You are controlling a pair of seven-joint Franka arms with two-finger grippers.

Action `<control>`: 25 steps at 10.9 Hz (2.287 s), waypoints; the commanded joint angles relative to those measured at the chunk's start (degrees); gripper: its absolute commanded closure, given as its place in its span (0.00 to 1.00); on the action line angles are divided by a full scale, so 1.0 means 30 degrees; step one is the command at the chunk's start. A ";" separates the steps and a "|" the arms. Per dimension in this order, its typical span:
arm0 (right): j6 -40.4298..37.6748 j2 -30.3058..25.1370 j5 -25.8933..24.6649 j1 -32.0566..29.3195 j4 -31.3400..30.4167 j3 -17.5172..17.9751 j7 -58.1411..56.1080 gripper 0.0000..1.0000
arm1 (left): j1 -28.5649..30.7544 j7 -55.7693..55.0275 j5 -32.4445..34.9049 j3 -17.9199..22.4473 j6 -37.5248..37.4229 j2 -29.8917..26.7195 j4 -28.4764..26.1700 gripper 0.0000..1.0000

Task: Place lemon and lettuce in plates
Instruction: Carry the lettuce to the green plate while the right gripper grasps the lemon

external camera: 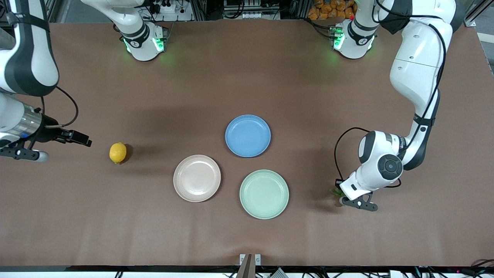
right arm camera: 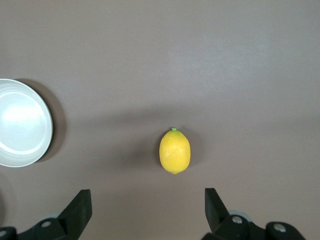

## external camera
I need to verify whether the blue plate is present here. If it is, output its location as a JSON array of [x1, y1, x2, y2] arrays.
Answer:
[[225, 114, 271, 158]]

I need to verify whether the beige pink plate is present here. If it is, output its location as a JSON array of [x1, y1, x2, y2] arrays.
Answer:
[[173, 154, 222, 202]]

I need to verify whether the white power strip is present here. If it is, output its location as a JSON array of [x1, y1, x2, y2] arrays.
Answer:
[[149, 0, 193, 22]]

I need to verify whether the green lettuce leaf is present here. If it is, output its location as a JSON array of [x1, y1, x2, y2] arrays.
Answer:
[[329, 187, 347, 207]]

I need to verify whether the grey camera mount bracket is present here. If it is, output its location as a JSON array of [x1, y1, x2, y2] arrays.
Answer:
[[236, 254, 262, 278]]

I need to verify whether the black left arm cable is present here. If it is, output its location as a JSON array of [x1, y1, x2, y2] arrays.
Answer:
[[334, 0, 448, 190]]

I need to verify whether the bag of oranges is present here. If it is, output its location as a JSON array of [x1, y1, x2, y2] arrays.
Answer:
[[308, 0, 357, 20]]

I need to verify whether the aluminium frame post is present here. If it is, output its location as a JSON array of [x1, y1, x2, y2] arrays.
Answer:
[[461, 0, 494, 27], [42, 0, 62, 24]]

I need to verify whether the yellow lemon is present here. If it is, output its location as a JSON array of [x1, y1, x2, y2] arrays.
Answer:
[[109, 142, 127, 164]]

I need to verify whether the light green plate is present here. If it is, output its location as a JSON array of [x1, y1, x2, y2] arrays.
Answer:
[[239, 169, 289, 220]]

